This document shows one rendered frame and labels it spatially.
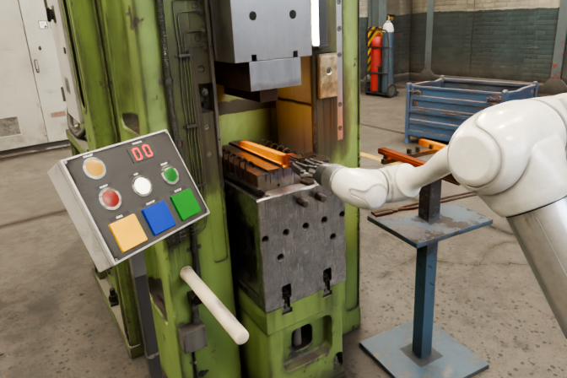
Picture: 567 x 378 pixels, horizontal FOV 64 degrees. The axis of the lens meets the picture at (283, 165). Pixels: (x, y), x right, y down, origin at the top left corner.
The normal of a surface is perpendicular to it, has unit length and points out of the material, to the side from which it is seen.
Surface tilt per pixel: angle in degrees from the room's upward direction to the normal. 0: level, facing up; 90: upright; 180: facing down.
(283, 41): 90
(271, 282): 90
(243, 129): 90
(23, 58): 90
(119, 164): 60
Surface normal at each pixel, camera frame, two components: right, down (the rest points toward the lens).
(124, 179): 0.70, -0.37
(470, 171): -0.83, 0.11
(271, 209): 0.54, 0.23
